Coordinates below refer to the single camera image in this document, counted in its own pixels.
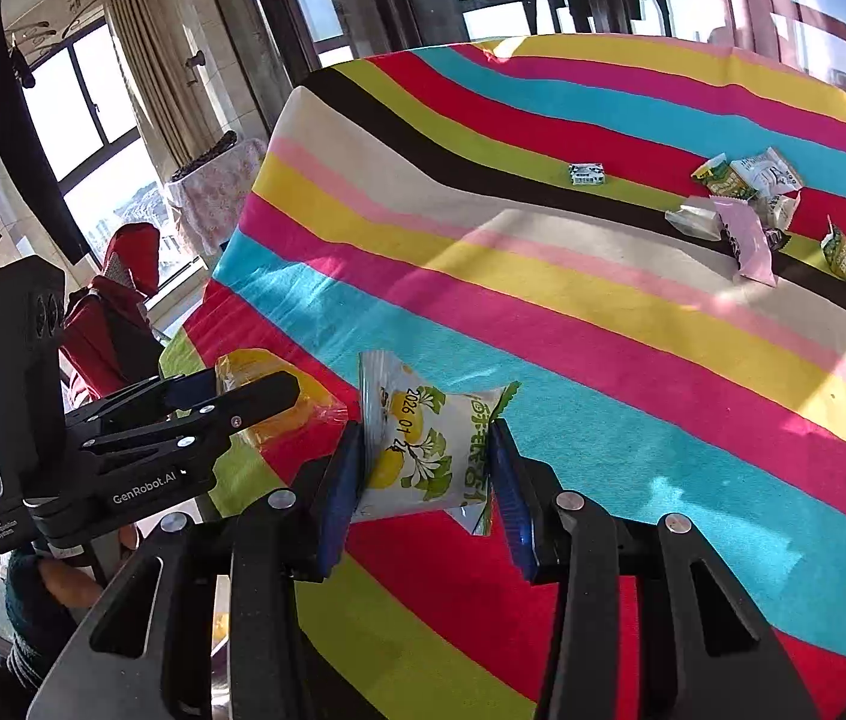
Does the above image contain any red jacket on chair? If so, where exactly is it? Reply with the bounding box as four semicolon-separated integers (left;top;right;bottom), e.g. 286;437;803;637
60;221;163;400

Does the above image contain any small blue white candy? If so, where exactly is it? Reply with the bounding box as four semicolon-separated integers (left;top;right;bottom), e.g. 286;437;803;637
568;163;605;187

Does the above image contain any floral covered side table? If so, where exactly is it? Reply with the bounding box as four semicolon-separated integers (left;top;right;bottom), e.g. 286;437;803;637
163;138;267;262

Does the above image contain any striped colourful tablecloth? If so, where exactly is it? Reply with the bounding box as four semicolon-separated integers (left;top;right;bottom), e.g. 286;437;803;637
161;34;846;718

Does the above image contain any yellow cake pack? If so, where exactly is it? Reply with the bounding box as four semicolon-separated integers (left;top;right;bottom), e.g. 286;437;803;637
215;348;348;454

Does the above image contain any white orange snack bag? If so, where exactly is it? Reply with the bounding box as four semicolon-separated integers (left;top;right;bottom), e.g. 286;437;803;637
731;146;804;197

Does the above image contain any white red-logo pastry pack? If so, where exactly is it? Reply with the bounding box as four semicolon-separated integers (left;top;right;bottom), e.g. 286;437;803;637
755;193;800;232

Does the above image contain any white green lemon snack bag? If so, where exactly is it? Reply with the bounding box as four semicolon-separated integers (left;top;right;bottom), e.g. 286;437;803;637
355;349;519;536

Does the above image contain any left gloved hand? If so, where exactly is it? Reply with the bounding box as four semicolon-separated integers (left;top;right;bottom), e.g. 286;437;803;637
5;546;104;670

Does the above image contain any beige curtain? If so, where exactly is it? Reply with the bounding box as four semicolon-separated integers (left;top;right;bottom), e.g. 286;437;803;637
103;0;215;182

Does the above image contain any clear beige pastry pack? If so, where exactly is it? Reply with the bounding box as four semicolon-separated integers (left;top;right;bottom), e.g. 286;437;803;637
664;197;722;242

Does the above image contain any pink wafer wrapper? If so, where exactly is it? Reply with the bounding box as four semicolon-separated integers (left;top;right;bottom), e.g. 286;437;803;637
709;195;778;288

